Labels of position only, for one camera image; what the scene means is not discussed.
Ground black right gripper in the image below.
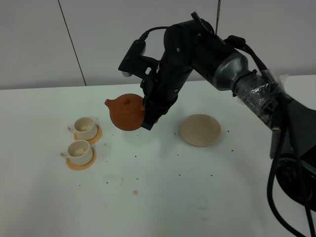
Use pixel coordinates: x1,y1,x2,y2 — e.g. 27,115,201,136
141,21,235,130

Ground brown clay teapot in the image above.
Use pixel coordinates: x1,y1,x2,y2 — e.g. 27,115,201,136
105,94,145,131

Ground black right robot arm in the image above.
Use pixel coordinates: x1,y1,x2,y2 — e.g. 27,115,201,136
138,20,316,209

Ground beige round teapot saucer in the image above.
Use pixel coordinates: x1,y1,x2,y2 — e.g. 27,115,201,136
179,114,222,147

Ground orange coaster far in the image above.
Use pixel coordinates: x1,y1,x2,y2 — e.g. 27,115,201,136
87,125,103,145

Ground orange coaster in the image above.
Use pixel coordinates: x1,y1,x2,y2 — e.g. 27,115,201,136
87,125,103,145
66,148,97,171

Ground white teacup far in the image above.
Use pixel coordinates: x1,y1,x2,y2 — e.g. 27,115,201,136
67,117,98,141

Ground white teacup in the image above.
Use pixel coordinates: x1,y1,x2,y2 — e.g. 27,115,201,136
67,117,98,141
60,140,93,166

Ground white teacup near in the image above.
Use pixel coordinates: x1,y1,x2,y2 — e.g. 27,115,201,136
60,140,93,166

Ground orange coaster near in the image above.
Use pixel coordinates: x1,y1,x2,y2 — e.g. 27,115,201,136
66,148,97,171

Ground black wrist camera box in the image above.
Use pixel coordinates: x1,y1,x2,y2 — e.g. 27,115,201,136
118,39,158,80

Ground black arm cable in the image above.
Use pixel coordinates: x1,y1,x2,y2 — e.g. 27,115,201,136
226,35,316,237

